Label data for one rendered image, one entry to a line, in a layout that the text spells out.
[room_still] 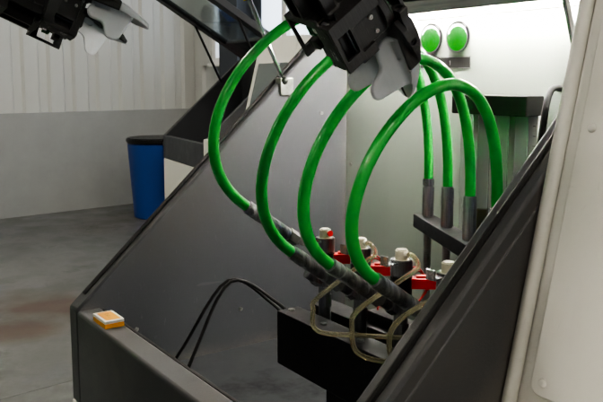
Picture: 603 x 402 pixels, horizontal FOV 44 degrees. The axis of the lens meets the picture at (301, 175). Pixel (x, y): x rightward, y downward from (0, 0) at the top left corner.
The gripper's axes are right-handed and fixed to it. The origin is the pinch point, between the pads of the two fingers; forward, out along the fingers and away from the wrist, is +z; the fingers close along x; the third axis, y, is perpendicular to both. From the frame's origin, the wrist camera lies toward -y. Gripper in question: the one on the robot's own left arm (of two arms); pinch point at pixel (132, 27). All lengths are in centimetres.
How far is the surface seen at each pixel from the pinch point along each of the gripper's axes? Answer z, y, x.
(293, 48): 153, -134, -196
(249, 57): 6.4, 10.4, 27.5
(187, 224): 22.3, 24.2, -9.1
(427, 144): 40.5, 8.7, 26.8
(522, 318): 28, 38, 56
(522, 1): 37, -9, 44
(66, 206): 207, -115, -637
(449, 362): 21, 45, 54
